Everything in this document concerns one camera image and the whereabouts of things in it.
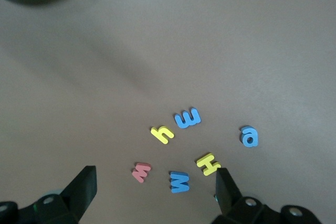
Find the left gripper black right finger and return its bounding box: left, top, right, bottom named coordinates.
left=212, top=167, right=283, bottom=224

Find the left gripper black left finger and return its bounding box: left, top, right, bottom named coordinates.
left=16, top=165, right=98, bottom=224

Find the yellow foam uppercase H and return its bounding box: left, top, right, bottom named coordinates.
left=196, top=152, right=222, bottom=177

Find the blue foam uppercase W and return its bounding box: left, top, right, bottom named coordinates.
left=170, top=171, right=190, bottom=194

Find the blue foam lowercase m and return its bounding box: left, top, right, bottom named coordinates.
left=174, top=107, right=202, bottom=130

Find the yellow foam lowercase h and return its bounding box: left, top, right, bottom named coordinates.
left=150, top=125, right=175, bottom=145

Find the pink foam lowercase w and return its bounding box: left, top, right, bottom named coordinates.
left=131, top=162, right=152, bottom=183

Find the blue foam lowercase a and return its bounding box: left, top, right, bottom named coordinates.
left=239, top=125, right=259, bottom=148

